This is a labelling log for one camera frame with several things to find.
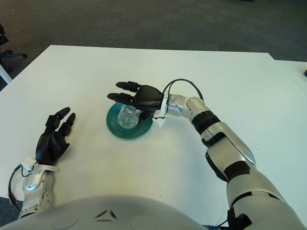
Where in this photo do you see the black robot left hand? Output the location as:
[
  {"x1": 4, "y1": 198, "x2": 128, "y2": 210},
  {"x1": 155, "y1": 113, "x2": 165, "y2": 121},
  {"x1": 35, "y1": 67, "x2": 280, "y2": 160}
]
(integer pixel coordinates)
[{"x1": 35, "y1": 107, "x2": 77, "y2": 166}]

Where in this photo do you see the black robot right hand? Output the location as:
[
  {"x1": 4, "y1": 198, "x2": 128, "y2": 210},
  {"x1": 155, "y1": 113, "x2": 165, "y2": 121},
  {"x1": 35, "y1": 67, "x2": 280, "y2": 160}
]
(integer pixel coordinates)
[{"x1": 106, "y1": 80, "x2": 166, "y2": 120}]

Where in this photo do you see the clear bottle with blue cap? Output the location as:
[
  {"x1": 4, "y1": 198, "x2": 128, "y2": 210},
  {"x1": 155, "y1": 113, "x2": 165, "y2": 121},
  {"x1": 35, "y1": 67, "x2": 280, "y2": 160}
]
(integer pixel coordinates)
[{"x1": 117, "y1": 104, "x2": 141, "y2": 129}]

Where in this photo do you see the green round plate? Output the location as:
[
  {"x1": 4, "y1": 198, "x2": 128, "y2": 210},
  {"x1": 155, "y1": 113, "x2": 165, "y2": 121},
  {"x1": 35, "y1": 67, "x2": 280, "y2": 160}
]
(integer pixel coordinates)
[{"x1": 106, "y1": 102, "x2": 154, "y2": 140}]

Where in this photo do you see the white right wrist connector box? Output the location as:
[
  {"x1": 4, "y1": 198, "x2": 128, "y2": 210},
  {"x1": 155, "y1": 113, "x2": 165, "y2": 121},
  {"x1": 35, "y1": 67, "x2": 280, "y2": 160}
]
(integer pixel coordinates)
[{"x1": 153, "y1": 114, "x2": 167, "y2": 128}]

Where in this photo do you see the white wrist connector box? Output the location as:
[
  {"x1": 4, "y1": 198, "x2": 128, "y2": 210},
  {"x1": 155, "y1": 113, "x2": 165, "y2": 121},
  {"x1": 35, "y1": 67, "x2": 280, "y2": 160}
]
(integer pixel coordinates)
[
  {"x1": 153, "y1": 114, "x2": 167, "y2": 128},
  {"x1": 20, "y1": 157, "x2": 38, "y2": 172}
]

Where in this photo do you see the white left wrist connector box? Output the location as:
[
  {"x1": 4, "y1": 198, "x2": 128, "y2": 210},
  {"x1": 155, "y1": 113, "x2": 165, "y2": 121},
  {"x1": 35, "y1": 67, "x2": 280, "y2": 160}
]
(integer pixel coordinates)
[{"x1": 20, "y1": 157, "x2": 38, "y2": 172}]

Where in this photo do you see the grey robot torso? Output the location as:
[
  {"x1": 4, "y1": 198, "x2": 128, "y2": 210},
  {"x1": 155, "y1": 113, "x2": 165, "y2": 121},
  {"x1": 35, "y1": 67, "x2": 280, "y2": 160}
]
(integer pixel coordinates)
[{"x1": 0, "y1": 195, "x2": 207, "y2": 230}]

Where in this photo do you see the black office chair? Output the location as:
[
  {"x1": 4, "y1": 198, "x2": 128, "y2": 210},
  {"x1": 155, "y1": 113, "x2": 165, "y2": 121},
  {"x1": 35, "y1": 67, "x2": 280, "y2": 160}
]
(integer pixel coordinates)
[{"x1": 0, "y1": 23, "x2": 28, "y2": 70}]

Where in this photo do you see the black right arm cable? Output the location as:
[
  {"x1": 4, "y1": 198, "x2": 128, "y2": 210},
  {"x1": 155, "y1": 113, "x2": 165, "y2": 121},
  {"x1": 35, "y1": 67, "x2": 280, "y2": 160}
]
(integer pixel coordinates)
[{"x1": 163, "y1": 79, "x2": 204, "y2": 100}]

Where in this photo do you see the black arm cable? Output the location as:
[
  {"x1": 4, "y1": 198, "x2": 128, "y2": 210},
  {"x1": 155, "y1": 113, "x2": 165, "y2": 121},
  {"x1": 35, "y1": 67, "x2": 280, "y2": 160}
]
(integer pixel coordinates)
[
  {"x1": 8, "y1": 164, "x2": 27, "y2": 209},
  {"x1": 163, "y1": 79, "x2": 204, "y2": 100}
]

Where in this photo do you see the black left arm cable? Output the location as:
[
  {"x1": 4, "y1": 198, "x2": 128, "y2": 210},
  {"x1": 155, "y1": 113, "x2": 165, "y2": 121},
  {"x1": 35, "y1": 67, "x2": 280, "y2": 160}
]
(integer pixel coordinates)
[{"x1": 8, "y1": 164, "x2": 27, "y2": 209}]

